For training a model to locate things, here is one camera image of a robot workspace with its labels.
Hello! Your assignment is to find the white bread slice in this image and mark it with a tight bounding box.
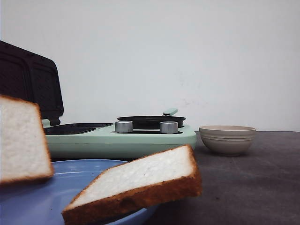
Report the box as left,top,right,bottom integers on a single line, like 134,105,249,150
0,95,54,186
62,144,203,225

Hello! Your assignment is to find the beige ribbed bowl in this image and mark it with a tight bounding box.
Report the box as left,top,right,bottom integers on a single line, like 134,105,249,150
199,125,256,156

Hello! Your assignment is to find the breakfast maker hinged lid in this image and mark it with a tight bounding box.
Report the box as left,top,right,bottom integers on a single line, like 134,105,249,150
0,41,64,126

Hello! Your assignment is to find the mint green breakfast maker base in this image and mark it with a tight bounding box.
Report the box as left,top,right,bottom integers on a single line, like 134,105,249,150
43,120,196,159

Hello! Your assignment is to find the black round frying pan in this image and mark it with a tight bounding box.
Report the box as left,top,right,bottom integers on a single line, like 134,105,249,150
117,108,186,129

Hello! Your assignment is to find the right silver control knob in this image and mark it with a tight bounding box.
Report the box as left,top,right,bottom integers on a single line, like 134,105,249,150
160,121,179,134

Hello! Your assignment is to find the silver control knob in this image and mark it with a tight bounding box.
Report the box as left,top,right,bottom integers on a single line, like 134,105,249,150
115,120,133,133
160,121,179,134

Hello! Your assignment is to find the left silver control knob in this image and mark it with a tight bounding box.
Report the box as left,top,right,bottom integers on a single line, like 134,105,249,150
115,120,133,133

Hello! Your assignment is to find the grey felt table mat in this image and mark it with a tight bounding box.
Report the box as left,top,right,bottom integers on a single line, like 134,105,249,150
147,131,300,225

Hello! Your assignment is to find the blue plastic plate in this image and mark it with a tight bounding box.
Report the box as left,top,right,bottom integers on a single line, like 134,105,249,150
0,159,157,225

